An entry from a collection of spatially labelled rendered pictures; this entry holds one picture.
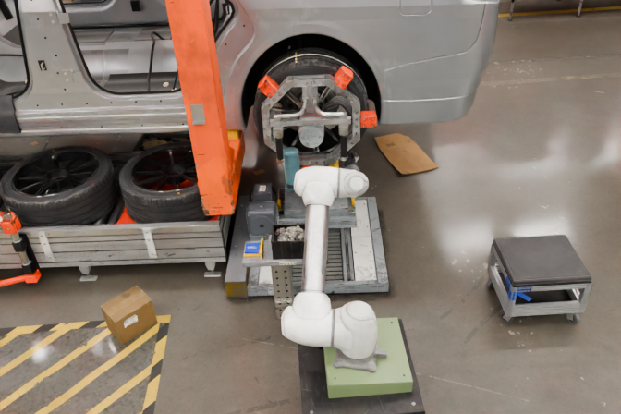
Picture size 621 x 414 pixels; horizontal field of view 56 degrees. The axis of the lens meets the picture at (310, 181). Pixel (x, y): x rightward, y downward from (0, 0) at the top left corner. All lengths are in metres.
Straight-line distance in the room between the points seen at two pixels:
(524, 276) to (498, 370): 0.47
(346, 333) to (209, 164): 1.13
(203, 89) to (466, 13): 1.42
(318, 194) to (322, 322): 0.53
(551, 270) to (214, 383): 1.77
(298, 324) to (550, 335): 1.47
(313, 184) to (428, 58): 1.15
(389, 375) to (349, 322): 0.31
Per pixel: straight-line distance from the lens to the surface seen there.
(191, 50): 2.75
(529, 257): 3.27
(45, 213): 3.72
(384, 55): 3.30
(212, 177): 3.06
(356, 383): 2.55
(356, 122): 3.28
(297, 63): 3.23
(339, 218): 3.67
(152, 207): 3.50
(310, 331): 2.45
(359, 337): 2.45
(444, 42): 3.32
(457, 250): 3.75
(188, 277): 3.65
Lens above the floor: 2.43
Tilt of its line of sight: 34 degrees down
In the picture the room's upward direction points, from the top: 3 degrees counter-clockwise
